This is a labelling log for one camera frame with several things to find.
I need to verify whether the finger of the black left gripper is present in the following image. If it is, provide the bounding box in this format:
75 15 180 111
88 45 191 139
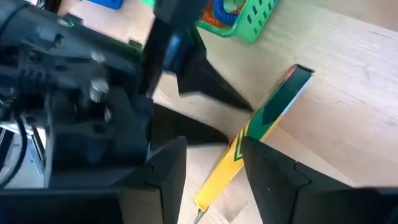
173 26 253 113
150 103 230 146

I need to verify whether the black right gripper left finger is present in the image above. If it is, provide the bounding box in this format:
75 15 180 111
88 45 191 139
119 135 188 224

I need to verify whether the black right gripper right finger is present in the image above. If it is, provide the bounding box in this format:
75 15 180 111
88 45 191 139
241 136 312 224

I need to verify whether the red coil wristband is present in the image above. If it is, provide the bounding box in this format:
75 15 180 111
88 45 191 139
200 0 224 29

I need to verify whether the blue coil wristband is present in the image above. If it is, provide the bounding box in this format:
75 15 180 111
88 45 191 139
212 0 242 26

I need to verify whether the yellow green crayon box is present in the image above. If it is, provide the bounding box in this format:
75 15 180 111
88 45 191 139
193 63 315 215

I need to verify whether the green plastic basket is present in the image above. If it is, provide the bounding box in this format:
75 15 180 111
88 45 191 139
195 0 279 44

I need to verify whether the blue plastic basket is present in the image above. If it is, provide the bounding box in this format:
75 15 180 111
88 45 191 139
81 0 124 11

